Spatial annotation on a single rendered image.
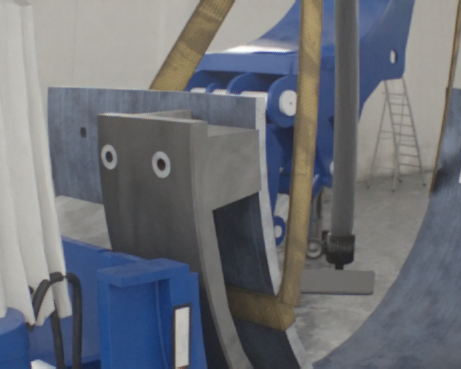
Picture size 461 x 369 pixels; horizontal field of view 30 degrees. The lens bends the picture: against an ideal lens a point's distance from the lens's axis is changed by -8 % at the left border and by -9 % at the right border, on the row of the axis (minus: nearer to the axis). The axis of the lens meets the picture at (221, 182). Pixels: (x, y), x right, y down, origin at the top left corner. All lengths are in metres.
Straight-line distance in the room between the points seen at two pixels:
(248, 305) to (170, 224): 0.31
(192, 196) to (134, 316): 0.25
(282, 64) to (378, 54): 0.89
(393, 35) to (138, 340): 4.38
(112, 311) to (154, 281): 0.11
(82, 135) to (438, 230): 1.89
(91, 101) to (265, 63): 2.97
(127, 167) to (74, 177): 0.46
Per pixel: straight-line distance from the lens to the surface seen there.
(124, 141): 1.77
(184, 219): 1.69
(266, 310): 1.91
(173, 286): 1.60
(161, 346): 1.66
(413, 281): 3.56
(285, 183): 5.10
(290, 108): 4.83
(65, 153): 2.22
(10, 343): 1.52
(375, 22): 5.54
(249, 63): 5.09
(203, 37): 2.31
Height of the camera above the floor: 2.48
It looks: 8 degrees down
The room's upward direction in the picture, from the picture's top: 2 degrees clockwise
